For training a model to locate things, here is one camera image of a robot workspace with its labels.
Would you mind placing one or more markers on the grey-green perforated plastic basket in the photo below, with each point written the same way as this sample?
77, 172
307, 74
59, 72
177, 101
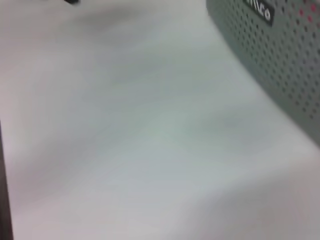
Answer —
275, 62

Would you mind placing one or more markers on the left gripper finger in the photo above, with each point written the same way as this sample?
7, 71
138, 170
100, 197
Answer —
72, 1

